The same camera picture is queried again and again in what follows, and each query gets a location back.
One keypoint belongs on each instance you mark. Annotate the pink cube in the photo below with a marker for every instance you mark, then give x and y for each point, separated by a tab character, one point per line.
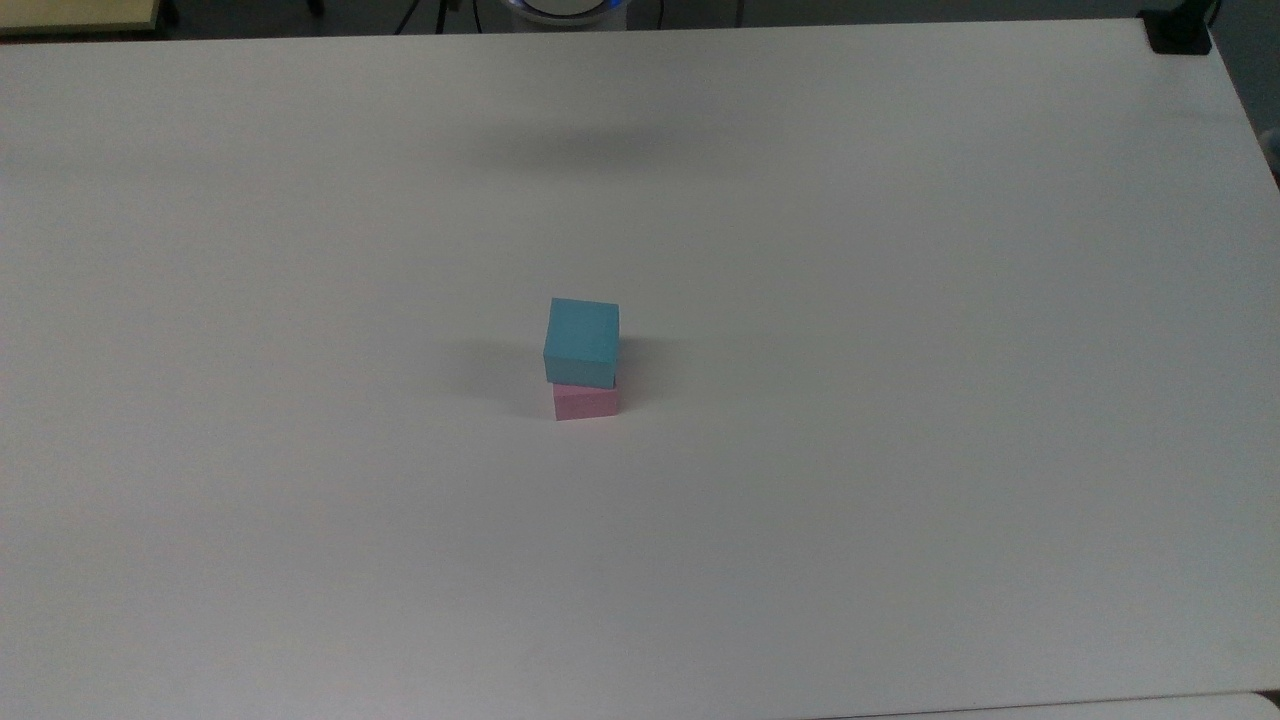
585	402

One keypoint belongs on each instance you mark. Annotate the black tripod legs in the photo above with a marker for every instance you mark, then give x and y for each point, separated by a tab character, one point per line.
436	15

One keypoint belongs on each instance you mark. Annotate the blue cube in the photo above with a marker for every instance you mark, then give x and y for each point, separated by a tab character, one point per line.
581	338

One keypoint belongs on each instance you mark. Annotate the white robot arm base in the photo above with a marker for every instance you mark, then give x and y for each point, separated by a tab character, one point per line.
565	9

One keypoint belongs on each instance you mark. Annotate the yellow wooden table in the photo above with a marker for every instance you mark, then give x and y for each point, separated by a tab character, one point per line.
75	14

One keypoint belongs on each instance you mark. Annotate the black table clamp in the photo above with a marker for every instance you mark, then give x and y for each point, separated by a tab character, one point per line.
1178	29

